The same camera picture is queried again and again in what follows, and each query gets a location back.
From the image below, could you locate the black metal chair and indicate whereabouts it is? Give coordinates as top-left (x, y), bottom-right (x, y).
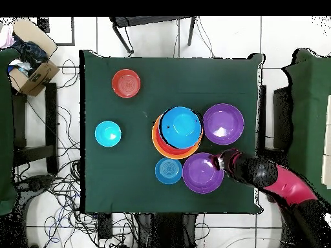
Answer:
top-left (109, 15), bottom-right (197, 55)

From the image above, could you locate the purple bowl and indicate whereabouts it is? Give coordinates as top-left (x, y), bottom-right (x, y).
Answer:
top-left (202, 103), bottom-right (245, 146)
top-left (182, 152), bottom-right (225, 194)

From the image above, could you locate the blue bowl with ring pattern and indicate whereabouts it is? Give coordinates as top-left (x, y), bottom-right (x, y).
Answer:
top-left (155, 157), bottom-right (184, 185)

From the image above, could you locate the white box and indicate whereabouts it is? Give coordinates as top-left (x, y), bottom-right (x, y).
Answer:
top-left (321, 94), bottom-right (331, 189)

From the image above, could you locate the cardboard box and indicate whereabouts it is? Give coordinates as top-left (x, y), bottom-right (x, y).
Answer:
top-left (7, 17), bottom-right (61, 97)

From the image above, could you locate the black floor box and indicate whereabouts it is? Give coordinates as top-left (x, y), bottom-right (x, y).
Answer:
top-left (36, 17), bottom-right (50, 34)

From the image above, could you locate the large orange bowl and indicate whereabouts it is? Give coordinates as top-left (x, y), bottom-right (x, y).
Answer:
top-left (151, 114), bottom-right (204, 160)

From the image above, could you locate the dark blue cloth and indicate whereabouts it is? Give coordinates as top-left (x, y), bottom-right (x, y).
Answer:
top-left (11, 34), bottom-right (50, 70)

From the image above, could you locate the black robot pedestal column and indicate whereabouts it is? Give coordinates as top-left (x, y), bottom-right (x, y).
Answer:
top-left (136, 212), bottom-right (197, 248)

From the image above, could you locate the tangle of black cables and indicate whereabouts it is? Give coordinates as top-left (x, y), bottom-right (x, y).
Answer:
top-left (12, 59), bottom-right (138, 248)

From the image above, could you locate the pale pink cloth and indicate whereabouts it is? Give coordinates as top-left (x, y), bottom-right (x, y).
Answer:
top-left (0, 24), bottom-right (16, 50)

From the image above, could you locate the black bench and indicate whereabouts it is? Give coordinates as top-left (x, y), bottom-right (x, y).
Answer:
top-left (11, 82), bottom-right (59, 175)

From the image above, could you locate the dark green tablecloth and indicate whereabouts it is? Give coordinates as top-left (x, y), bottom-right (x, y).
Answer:
top-left (78, 48), bottom-right (266, 215)

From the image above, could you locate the orange bowl with ring pattern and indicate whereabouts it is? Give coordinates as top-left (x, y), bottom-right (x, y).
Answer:
top-left (111, 68), bottom-right (142, 99)

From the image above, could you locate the glossy red bowl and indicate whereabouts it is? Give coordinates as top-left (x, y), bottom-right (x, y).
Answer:
top-left (155, 121), bottom-right (201, 155)

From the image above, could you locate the large blue bowl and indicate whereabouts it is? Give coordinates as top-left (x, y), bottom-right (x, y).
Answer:
top-left (160, 106), bottom-right (202, 149)

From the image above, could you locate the cyan ribbed bowl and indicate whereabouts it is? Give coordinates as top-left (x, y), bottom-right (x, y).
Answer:
top-left (94, 120), bottom-right (122, 148)

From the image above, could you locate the black power adapter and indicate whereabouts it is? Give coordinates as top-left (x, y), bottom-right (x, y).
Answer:
top-left (98, 212), bottom-right (114, 240)

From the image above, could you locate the dark grey pedestal foot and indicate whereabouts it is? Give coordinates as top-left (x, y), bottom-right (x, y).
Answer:
top-left (15, 174), bottom-right (56, 193)

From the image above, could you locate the green cloth covered table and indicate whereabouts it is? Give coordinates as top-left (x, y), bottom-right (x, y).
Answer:
top-left (0, 47), bottom-right (20, 216)
top-left (281, 48), bottom-right (331, 205)

